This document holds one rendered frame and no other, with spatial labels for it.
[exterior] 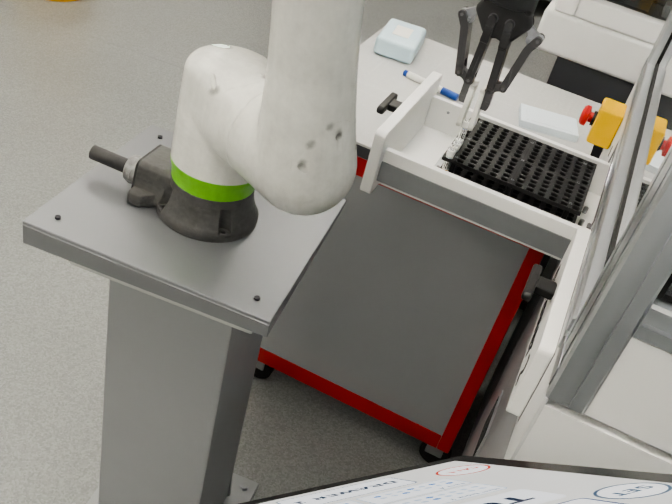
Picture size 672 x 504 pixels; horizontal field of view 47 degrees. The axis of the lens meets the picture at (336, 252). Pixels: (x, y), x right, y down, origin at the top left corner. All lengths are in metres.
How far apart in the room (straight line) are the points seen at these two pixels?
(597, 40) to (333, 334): 0.95
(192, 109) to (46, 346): 1.12
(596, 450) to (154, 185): 0.68
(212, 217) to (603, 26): 1.22
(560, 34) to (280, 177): 1.25
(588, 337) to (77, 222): 0.68
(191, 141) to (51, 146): 1.73
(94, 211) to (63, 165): 1.53
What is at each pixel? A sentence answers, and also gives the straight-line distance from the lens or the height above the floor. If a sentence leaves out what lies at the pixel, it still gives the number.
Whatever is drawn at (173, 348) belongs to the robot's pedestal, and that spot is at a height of 0.59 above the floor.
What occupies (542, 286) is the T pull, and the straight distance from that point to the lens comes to 1.00.
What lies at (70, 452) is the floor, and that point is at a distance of 1.83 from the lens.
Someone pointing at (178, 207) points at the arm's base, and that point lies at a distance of 1.10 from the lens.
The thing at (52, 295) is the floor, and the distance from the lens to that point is 2.17.
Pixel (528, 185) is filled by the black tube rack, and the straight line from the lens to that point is 1.23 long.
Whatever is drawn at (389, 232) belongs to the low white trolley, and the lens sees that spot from 1.55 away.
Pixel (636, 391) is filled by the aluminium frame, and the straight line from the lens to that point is 0.78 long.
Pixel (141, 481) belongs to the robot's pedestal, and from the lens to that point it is 1.50.
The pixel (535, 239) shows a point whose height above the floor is 0.85.
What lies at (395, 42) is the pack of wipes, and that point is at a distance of 1.84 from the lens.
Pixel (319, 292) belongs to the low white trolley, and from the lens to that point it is 1.70.
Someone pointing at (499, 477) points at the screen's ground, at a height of 1.06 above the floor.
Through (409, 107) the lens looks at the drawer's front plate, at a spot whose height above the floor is 0.93.
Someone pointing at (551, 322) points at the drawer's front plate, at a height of 0.93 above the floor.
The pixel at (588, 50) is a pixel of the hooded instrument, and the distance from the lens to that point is 2.05.
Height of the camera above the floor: 1.47
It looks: 37 degrees down
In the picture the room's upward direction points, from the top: 15 degrees clockwise
